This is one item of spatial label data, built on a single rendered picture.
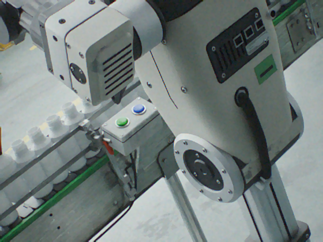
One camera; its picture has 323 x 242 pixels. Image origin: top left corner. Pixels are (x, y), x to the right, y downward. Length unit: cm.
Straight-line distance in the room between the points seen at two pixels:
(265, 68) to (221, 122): 13
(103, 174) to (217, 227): 129
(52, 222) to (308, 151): 181
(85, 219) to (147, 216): 149
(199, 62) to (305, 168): 217
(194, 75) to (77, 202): 81
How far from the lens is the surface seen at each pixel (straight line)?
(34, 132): 169
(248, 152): 112
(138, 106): 166
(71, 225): 176
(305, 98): 370
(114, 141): 164
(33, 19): 97
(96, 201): 179
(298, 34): 227
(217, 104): 105
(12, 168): 166
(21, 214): 172
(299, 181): 308
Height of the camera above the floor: 181
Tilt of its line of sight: 27 degrees down
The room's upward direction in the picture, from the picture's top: 24 degrees counter-clockwise
